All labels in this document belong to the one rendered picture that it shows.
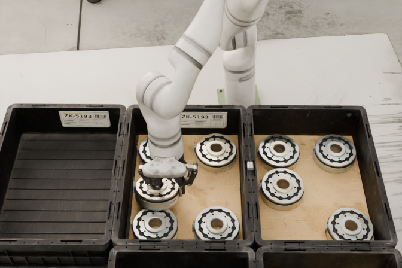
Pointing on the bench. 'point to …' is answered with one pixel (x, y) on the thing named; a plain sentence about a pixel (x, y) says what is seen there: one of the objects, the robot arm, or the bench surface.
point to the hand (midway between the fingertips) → (170, 189)
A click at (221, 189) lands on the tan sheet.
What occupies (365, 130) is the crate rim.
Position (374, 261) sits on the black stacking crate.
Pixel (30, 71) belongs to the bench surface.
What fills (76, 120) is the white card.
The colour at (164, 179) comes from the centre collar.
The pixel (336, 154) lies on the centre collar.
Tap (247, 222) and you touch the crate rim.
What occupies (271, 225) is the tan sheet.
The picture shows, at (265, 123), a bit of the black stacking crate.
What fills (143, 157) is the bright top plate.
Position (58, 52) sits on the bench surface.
